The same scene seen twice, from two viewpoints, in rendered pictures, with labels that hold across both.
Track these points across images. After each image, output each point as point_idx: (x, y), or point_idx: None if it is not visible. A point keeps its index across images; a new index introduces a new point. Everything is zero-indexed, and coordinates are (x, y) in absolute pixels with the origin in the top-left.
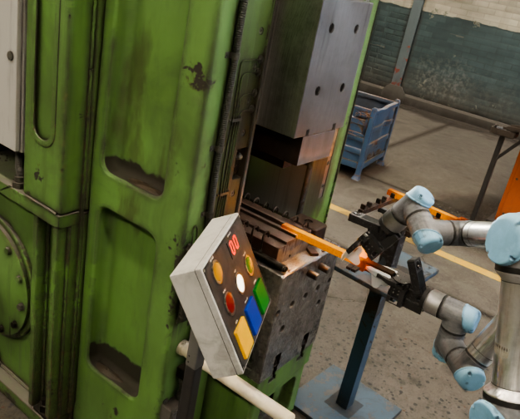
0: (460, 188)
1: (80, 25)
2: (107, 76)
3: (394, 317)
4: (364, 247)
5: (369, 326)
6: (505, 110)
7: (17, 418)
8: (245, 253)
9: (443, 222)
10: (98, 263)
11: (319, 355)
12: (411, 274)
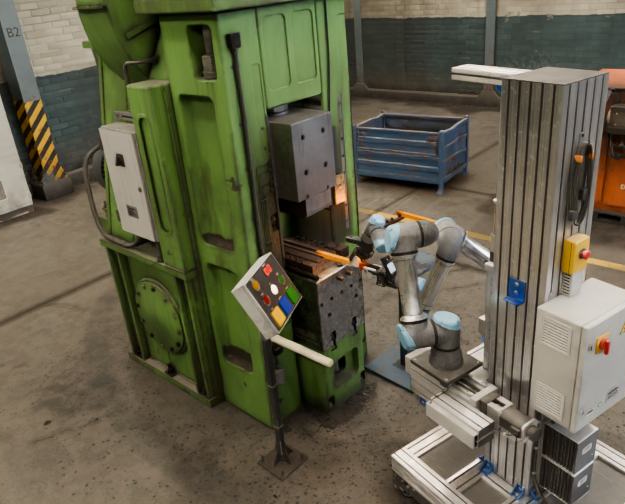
0: None
1: (170, 167)
2: (192, 190)
3: (456, 300)
4: (358, 255)
5: None
6: None
7: (192, 402)
8: (278, 273)
9: None
10: (214, 297)
11: (393, 336)
12: (384, 266)
